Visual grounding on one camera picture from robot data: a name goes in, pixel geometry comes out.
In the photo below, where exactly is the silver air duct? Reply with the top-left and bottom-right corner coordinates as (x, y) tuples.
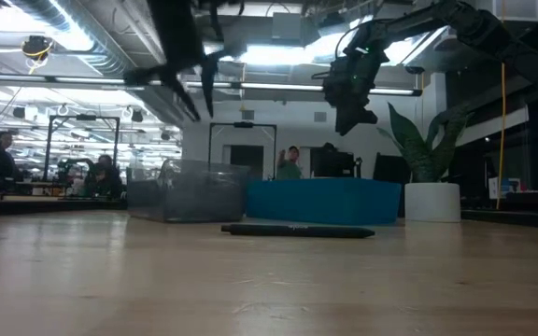
(9, 0), (133, 80)

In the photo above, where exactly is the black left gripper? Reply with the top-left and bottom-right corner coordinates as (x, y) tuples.
(122, 39), (248, 122)

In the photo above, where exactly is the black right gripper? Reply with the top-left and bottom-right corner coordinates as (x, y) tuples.
(333, 44), (391, 137)

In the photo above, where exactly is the long ceiling light tube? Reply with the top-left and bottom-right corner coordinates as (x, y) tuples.
(0, 73), (423, 98)

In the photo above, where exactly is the black pen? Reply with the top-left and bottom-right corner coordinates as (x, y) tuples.
(220, 223), (376, 240)

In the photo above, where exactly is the blue plastic bin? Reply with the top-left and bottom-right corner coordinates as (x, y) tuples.
(245, 176), (404, 227)

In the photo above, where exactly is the black monitor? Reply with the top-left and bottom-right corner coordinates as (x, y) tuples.
(372, 152), (413, 185)
(308, 142), (364, 180)

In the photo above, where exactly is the snake plant in white pot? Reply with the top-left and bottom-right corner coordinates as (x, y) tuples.
(375, 102), (475, 224)

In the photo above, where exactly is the hanging cable reel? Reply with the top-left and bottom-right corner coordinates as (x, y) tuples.
(20, 35), (56, 64)

